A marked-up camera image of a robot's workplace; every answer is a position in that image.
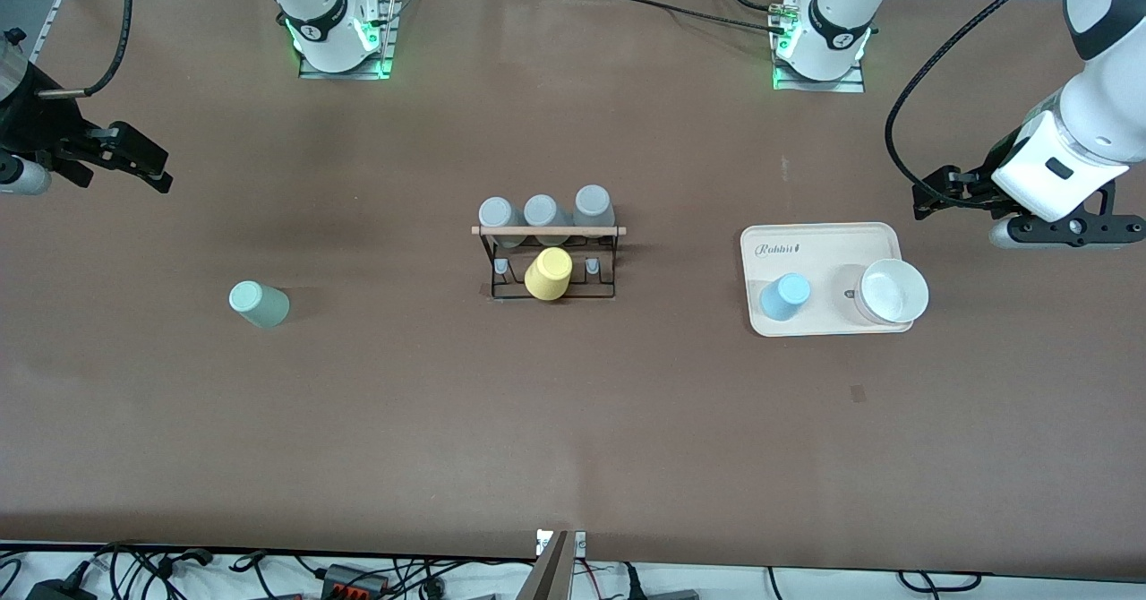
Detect grey camera stand pole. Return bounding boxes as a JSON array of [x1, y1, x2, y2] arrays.
[[517, 530, 575, 600]]

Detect black cable on table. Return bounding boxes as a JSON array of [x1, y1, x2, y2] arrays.
[[564, 0, 794, 37]]

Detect black wire cup rack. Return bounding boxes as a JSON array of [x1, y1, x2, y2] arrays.
[[471, 224, 628, 302]]

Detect pale green cup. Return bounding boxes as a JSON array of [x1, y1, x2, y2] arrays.
[[228, 280, 292, 330]]

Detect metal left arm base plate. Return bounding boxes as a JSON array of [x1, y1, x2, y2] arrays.
[[771, 0, 868, 94]]

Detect light blue cup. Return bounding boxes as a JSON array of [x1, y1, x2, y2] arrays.
[[758, 273, 814, 323]]

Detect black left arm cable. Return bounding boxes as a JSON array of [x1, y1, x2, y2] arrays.
[[884, 0, 1077, 203]]

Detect beige plastic tray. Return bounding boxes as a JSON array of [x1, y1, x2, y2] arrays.
[[740, 221, 903, 339]]

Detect grey cup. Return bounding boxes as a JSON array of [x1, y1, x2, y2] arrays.
[[478, 197, 521, 249], [573, 184, 618, 241], [523, 193, 568, 247]]

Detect black power adapter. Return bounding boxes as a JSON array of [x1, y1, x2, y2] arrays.
[[24, 575, 98, 600]]

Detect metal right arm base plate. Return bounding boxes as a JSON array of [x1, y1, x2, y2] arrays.
[[297, 0, 398, 81]]

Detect black orange connector box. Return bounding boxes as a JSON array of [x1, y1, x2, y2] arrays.
[[320, 561, 393, 600]]

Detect yellow cup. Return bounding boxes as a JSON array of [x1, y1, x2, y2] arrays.
[[524, 246, 575, 303]]

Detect white bowl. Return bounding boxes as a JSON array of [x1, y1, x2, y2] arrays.
[[851, 258, 931, 327]]

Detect white pole bracket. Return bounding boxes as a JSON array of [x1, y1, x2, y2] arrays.
[[535, 528, 588, 559]]

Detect black floor cable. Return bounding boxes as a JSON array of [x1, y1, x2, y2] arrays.
[[897, 569, 988, 595], [94, 541, 218, 585]]

